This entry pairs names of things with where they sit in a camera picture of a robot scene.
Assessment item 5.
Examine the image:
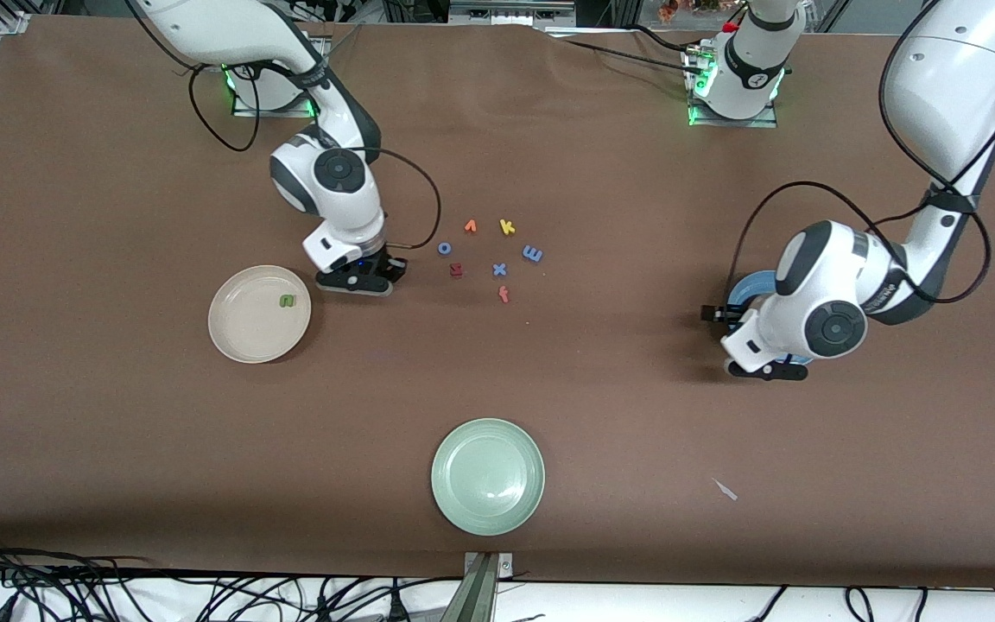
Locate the light blue round plate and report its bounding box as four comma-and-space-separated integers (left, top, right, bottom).
726, 270, 814, 365

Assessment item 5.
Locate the beige round plate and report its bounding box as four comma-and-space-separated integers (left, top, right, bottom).
207, 264, 313, 365

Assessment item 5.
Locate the pale green round plate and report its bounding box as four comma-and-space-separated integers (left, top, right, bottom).
430, 418, 547, 537

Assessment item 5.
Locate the brown table cover sheet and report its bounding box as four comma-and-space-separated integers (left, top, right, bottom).
0, 13, 995, 588

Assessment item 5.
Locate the aluminium profile bar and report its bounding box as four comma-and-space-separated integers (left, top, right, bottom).
460, 551, 516, 622

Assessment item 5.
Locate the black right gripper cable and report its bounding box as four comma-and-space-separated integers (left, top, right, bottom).
364, 147, 443, 251

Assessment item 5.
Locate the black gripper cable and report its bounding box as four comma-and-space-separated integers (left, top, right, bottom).
364, 147, 443, 251
722, 180, 995, 306

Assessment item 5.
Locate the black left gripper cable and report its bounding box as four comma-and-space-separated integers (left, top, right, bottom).
722, 180, 995, 306

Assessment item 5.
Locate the black right arm hanging cable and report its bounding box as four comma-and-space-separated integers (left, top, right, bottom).
122, 0, 263, 154

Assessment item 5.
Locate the black cable to arm base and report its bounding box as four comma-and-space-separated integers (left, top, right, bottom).
541, 26, 706, 79

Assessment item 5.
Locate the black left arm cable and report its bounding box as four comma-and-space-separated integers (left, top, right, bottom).
878, 0, 995, 195

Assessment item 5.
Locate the black cable tangle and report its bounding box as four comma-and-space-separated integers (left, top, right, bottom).
0, 531, 464, 622

